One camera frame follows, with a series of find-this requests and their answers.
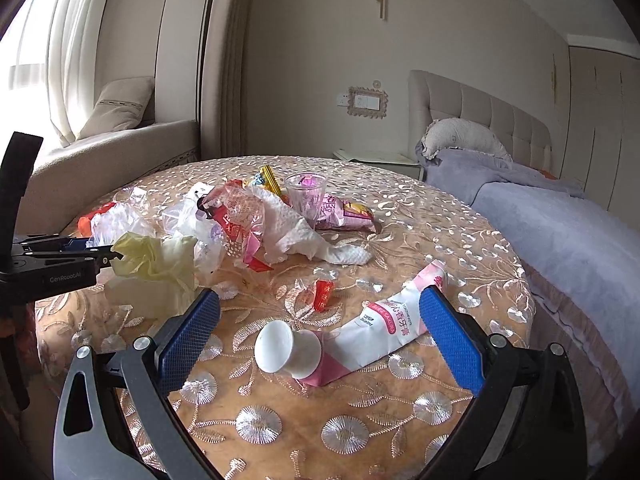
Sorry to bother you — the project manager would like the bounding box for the red orange plastic wrapper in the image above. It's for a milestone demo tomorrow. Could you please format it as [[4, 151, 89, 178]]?
[[77, 202, 116, 237]]

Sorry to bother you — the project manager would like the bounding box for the pale yellow paper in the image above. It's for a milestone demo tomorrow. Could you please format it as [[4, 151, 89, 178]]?
[[104, 232, 196, 320]]

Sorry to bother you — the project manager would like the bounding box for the yellow snack bag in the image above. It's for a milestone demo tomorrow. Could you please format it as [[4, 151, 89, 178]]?
[[247, 165, 288, 203]]

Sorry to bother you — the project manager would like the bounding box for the white paper towel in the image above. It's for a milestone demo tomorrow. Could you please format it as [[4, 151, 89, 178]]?
[[248, 186, 372, 266]]

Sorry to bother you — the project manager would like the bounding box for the clear plastic cup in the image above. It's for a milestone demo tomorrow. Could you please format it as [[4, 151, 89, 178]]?
[[285, 172, 326, 228]]

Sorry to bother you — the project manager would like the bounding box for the pink snack wrapper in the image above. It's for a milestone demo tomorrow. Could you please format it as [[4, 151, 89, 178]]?
[[316, 194, 376, 232]]

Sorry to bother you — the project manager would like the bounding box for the clear printed plastic bag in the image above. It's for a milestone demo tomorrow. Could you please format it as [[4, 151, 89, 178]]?
[[160, 182, 228, 275]]

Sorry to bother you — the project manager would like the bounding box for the beige window seat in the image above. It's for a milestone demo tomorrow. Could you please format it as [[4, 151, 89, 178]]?
[[15, 120, 200, 235]]

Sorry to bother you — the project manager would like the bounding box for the red white plastic wrapper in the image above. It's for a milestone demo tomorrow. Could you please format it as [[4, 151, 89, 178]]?
[[198, 180, 272, 273]]

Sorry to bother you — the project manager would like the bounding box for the beige cushion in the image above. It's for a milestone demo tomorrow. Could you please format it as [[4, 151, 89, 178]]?
[[77, 77, 155, 140]]

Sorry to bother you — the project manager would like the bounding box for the pink white tube package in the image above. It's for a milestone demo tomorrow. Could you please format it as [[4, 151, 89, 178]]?
[[301, 261, 447, 387]]

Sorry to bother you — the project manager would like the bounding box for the white plastic cap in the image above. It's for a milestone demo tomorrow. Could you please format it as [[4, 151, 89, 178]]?
[[254, 320, 322, 379]]

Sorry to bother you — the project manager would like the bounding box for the lavender bed blanket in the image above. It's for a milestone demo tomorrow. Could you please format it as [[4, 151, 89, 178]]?
[[418, 148, 639, 406]]

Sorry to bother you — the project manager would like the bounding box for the embroidered round tablecloth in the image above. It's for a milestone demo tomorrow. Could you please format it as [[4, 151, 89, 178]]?
[[35, 156, 535, 479]]

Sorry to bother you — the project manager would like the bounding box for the small red wrapper piece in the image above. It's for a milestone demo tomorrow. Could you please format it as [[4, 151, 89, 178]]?
[[312, 280, 334, 312]]

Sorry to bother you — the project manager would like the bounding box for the white sheer curtain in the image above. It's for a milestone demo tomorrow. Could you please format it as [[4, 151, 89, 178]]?
[[46, 0, 107, 148]]

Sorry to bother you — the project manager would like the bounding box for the white nightstand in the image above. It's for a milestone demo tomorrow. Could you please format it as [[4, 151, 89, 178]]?
[[333, 148, 422, 180]]

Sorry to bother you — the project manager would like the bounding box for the white bed pillow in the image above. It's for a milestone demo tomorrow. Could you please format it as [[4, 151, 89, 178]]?
[[418, 117, 512, 162]]

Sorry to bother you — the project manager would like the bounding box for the beige tufted headboard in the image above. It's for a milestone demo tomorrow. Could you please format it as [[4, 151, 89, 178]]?
[[408, 70, 552, 171]]

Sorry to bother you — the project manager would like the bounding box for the framed wall switch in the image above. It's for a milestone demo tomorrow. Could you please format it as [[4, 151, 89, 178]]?
[[347, 87, 388, 119]]

